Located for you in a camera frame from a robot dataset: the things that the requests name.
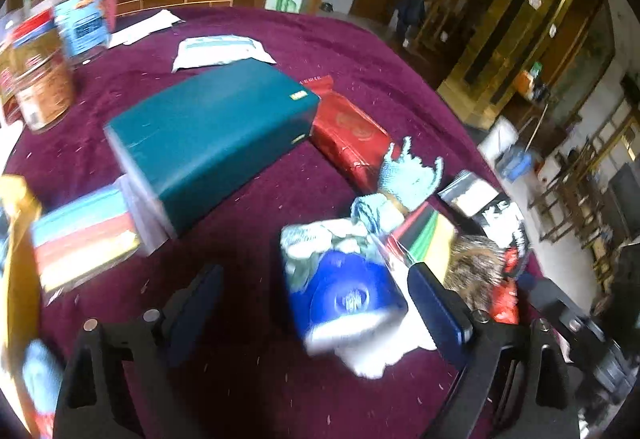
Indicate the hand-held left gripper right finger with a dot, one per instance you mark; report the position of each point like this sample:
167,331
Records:
435,311

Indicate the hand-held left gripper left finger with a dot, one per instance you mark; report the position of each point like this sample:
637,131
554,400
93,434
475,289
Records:
200,301

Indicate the brown bristly scrubber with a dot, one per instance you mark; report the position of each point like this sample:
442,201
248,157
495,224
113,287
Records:
475,269

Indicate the blue and white tissue pack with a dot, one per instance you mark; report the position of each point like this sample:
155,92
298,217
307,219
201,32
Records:
345,294

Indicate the black snack bag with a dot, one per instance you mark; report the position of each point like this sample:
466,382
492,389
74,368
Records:
492,214

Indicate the blue towel with brown band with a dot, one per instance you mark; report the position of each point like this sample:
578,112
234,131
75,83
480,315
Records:
407,174

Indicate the gold-rimmed white tray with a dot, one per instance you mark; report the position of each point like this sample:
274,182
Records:
17,269

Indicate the blue red yellow cloth pack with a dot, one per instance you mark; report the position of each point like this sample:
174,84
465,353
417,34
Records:
82,239

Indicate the wooden chairs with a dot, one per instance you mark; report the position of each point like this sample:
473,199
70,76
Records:
580,189

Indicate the teal tissue pack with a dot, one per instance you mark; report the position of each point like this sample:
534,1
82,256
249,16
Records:
210,134

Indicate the blue bucket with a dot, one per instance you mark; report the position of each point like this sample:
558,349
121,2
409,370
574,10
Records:
517,164

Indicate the white bucket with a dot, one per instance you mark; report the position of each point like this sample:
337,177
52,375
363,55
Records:
500,134

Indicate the red foil pack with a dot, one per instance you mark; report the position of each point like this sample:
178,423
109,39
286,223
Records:
350,134

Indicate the blue and white wipes pack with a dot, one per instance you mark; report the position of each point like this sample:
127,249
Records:
220,51

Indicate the brown label plastic jar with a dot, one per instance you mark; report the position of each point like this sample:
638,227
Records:
42,79

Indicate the white paper leaflets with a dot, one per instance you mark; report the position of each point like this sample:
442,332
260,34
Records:
145,29

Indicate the clear jar with blue label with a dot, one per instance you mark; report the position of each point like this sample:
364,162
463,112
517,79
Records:
82,26

